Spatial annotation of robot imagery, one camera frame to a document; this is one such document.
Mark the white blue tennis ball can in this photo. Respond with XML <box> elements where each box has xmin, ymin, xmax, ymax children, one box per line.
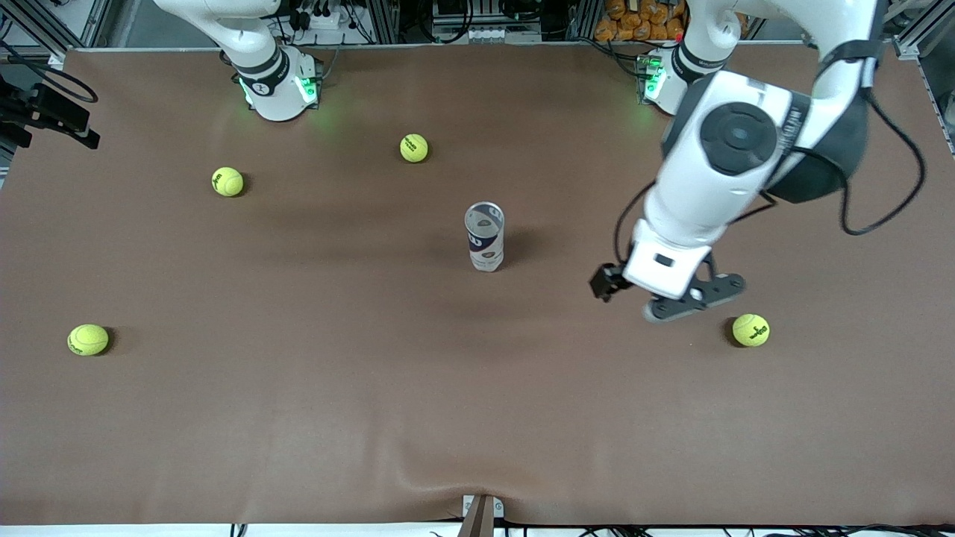
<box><xmin>464</xmin><ymin>201</ymin><xmax>506</xmax><ymax>273</ymax></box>

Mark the brown table mat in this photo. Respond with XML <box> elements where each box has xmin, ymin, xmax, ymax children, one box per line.
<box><xmin>0</xmin><ymin>41</ymin><xmax>955</xmax><ymax>527</ymax></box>

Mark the grey base connector box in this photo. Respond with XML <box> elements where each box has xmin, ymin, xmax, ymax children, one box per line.
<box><xmin>297</xmin><ymin>63</ymin><xmax>324</xmax><ymax>106</ymax></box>
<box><xmin>636</xmin><ymin>54</ymin><xmax>665</xmax><ymax>104</ymax></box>

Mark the bag of orange items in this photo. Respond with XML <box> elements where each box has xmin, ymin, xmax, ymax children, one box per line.
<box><xmin>595</xmin><ymin>0</ymin><xmax>687</xmax><ymax>42</ymax></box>

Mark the white power strip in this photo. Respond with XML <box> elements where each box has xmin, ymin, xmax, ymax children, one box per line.
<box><xmin>295</xmin><ymin>7</ymin><xmax>351</xmax><ymax>32</ymax></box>

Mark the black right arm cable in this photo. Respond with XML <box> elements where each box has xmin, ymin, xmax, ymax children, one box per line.
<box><xmin>0</xmin><ymin>39</ymin><xmax>99</xmax><ymax>104</ymax></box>

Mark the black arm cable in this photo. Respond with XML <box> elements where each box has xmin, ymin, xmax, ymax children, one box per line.
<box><xmin>0</xmin><ymin>39</ymin><xmax>99</xmax><ymax>104</ymax></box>
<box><xmin>613</xmin><ymin>37</ymin><xmax>927</xmax><ymax>266</ymax></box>

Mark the aluminium frame profile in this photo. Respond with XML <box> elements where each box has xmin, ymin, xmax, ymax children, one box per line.
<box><xmin>0</xmin><ymin>0</ymin><xmax>113</xmax><ymax>50</ymax></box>
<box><xmin>884</xmin><ymin>0</ymin><xmax>955</xmax><ymax>75</ymax></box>

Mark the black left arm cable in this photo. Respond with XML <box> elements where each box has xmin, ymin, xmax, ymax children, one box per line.
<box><xmin>613</xmin><ymin>37</ymin><xmax>927</xmax><ymax>266</ymax></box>

